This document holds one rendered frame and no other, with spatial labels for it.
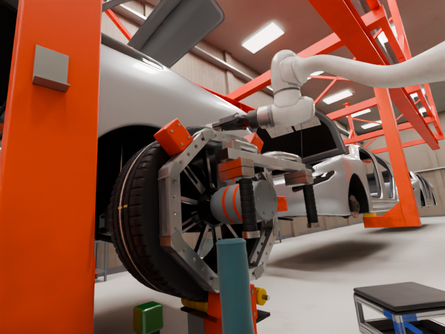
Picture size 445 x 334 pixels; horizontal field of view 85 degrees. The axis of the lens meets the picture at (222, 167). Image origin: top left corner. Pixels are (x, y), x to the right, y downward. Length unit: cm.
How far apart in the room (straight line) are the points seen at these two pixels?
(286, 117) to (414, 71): 39
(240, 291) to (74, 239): 42
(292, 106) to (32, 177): 79
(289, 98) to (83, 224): 77
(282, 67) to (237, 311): 82
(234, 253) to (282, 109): 55
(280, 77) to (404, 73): 39
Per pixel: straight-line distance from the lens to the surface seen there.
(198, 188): 93
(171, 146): 80
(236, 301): 74
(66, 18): 76
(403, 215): 428
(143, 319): 49
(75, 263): 60
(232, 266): 71
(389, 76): 86
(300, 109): 96
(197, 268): 78
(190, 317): 109
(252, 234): 61
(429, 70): 84
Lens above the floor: 79
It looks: 12 degrees up
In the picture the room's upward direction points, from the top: 5 degrees counter-clockwise
